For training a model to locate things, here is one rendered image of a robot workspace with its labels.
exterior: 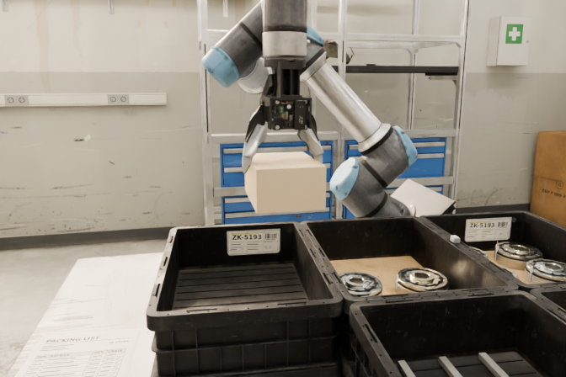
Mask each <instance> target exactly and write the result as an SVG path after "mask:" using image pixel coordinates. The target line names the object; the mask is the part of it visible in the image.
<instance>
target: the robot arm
mask: <svg viewBox="0 0 566 377"><path fill-rule="evenodd" d="M324 44H325V42H324V40H323V38H322V37H320V35H319V34H318V33H317V32H316V31H315V30H314V29H313V28H312V27H310V26H309V25H308V24H307V0H261V1H260V2H259V3H258V4H257V5H256V6H255V7H254V8H253V9H252V10H251V11H250V12H249V13H248V14H247V15H246V16H245V17H244V18H242V19H241V20H240V22H239V23H237V24H236V25H235V26H234V27H233V28H232V29H231V30H230V31H229V32H228V33H227V34H226V35H225V36H224V37H223V38H222V39H221V40H220V41H219V42H218V43H217V44H216V45H215V46H212V47H211V49H210V51H209V52H208V53H207V54H206V55H205V56H204V57H203V59H202V65H203V66H204V68H205V69H206V70H207V71H208V72H209V73H210V74H211V75H212V76H213V77H214V78H215V79H216V80H217V81H218V82H219V83H220V84H221V85H222V86H223V87H225V88H228V87H230V86H231V85H232V84H233V83H235V82H238V85H239V86H240V87H241V88H242V89H243V90H244V91H246V92H248V93H252V94H260V93H262V94H261V97H260V100H259V107H258V109H257V110H256V111H255V112H254V113H253V115H252V116H251V118H250V120H249V122H248V127H247V132H246V136H245V142H244V147H243V157H242V167H243V173H246V172H247V171H248V169H249V167H250V162H251V161H252V159H253V157H254V156H255V155H256V153H257V149H258V146H259V145H260V144H261V143H263V142H264V141H265V139H266V138H267V133H266V130H265V129H266V126H265V125H264V124H265V121H266V122H267V123H268V129H270V130H272V129H273V130H288V129H294V130H298V132H297V135H298V137H299V138H300V140H302V141H304V142H305V143H306V145H307V150H308V151H309V152H310V153H311V155H312V158H313V159H314V160H317V161H318V162H320V163H322V164H323V148H322V147H321V144H320V140H319V139H318V133H317V124H316V120H315V119H314V117H313V115H312V98H309V97H305V96H302V95H300V81H301V82H304V83H306V85H307V86H308V87H309V88H310V89H311V90H312V91H313V93H314V94H315V95H316V96H317V97H318V98H319V99H320V100H321V102H322V103H323V104H324V105H325V106H326V107H327V108H328V110H329V111H330V112H331V113H332V114H333V115H334V116H335V117H336V119H337V120H338V121H339V122H340V123H341V124H342V125H343V126H344V128H345V129H347V131H349V133H351V135H352V136H353V137H354V138H355V139H356V140H357V141H358V143H359V147H358V151H359V152H360V153H361V154H362V156H361V157H360V158H359V159H356V158H353V157H352V158H350V159H348V160H347V161H345V162H343V163H342V164H341V165H340V166H339V167H338V169H337V170H336V171H335V173H334V175H333V176H332V178H331V181H330V188H331V191H332V192H333V193H334V194H335V196H336V197H337V199H338V200H340V201H341V202H342V203H343V204H344V205H345V206H346V208H347V209H348V210H349V211H350V212H351V213H352V214H353V215H354V216H355V217H356V218H373V217H391V216H409V209H408V207H407V206H406V205H405V204H404V203H403V202H401V201H399V200H397V199H395V198H393V197H392V196H390V195H388V194H387V193H386V192H385V191H384V190H383V189H385V188H386V187H387V186H388V185H389V184H390V183H392V182H393V181H394V180H395V179H396V178H398V177H399V176H400V175H401V174H402V173H403V172H404V171H406V170H407V169H409V168H410V166H411V165H412V164H413V163H414V162H415V161H416V160H417V158H418V152H417V151H416V148H415V146H414V144H413V142H412V141H411V140H410V139H409V138H408V136H407V135H406V134H405V133H404V131H403V130H402V129H401V128H400V127H398V126H393V127H392V126H390V124H383V123H381V122H380V121H379V120H378V118H377V117H376V116H375V115H374V114H373V113H372V112H371V111H370V110H369V109H368V108H367V107H366V105H365V104H364V103H363V102H362V101H361V100H360V98H359V97H358V96H357V95H356V94H355V93H354V91H353V90H352V89H351V88H350V87H349V86H348V85H347V83H346V82H345V81H344V80H343V79H342V78H341V76H340V75H339V74H338V73H337V72H336V71H335V70H334V69H333V68H332V67H331V66H330V65H329V63H328V62H327V61H326V51H325V50H324V49H323V47H324ZM308 110H309V111H308Z"/></svg>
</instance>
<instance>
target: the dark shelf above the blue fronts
mask: <svg viewBox="0 0 566 377"><path fill-rule="evenodd" d="M331 67H332V68H333V69H334V70H335V71H336V72H337V73H338V68H339V66H331ZM458 69H459V66H345V73H425V75H426V76H457V73H458Z"/></svg>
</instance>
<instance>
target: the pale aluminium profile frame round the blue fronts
mask: <svg viewBox="0 0 566 377"><path fill-rule="evenodd" d="M471 5H472V0H462V19H461V31H460V35H419V7H420V0H414V1H413V17H412V33H411V35H389V34H351V33H346V31H347V0H339V32H338V33H318V34H319V35H320V37H322V38H323V40H324V42H325V41H326V40H327V41H328V43H335V44H336V45H337V47H338V66H339V68H338V74H339V75H340V76H341V78H342V79H343V80H344V81H345V63H346V48H350V47H351V48H356V49H406V50H407V51H408V52H409V54H410V65H416V66H417V54H418V51H419V49H422V48H428V47H435V46H441V45H453V44H456V45H457V47H458V49H459V54H458V65H457V66H459V69H458V73H457V88H456V99H455V111H454V122H453V130H457V132H456V136H453V137H452V145H451V149H449V150H446V154H451V167H450V176H448V177H431V178H409V179H410V180H412V181H414V182H416V183H419V184H421V185H423V186H425V185H441V184H449V190H448V198H449V199H452V200H454V201H456V200H457V179H458V168H459V156H460V145H461V134H462V114H463V103H464V92H465V81H466V70H467V49H468V38H469V27H470V16H471ZM197 19H198V42H199V66H200V113H201V137H202V161H203V184H204V208H205V226H213V225H214V219H221V218H222V214H214V212H215V211H222V205H221V204H220V205H213V196H214V197H219V196H235V195H247V193H246V191H245V186H242V187H225V188H213V180H212V163H214V162H220V157H212V153H211V100H210V73H209V72H208V71H207V70H206V69H205V68H204V66H203V65H202V59H203V57H204V56H205V55H206V54H207V53H208V52H209V47H210V46H215V45H216V44H217V43H218V42H219V41H220V40H214V39H215V38H223V37H224V36H225V35H226V34H227V33H228V32H229V31H230V30H208V18H207V0H197ZM310 27H312V28H313V29H314V30H315V31H316V32H317V0H311V2H310ZM352 40H363V41H408V42H411V44H394V43H350V42H351V41H352ZM418 42H421V43H418ZM415 81H416V73H409V80H408V111H407V127H406V130H412V129H413V125H414V96H415ZM458 130H459V136H458ZM336 132H338V140H336V151H335V153H334V158H335V171H336V170H337V169H338V167H339V166H340V165H341V164H342V163H343V158H344V126H343V125H342V124H341V123H340V122H339V121H338V120H337V119H336ZM340 132H341V133H342V134H341V140H340ZM204 135H205V138H204ZM207 136H209V144H207ZM332 204H334V207H332V212H333V211H334V218H332V220H337V219H343V217H342V211H343V206H342V204H343V203H342V202H341V201H340V200H338V199H337V197H336V196H335V195H334V199H332Z"/></svg>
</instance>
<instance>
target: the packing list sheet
mask: <svg viewBox="0 0 566 377"><path fill-rule="evenodd" d="M139 331H140V328H137V329H125V330H114V331H102V332H80V333H66V334H43V335H42V337H41V338H40V340H39V341H38V343H35V345H34V346H33V348H32V350H31V352H30V354H29V357H28V358H27V359H26V361H25V362H24V364H23V366H22V367H21V369H20V370H19V372H18V373H17V374H16V375H15V377H130V372H131V362H132V356H133V351H134V347H135V344H136V340H137V336H138V333H139Z"/></svg>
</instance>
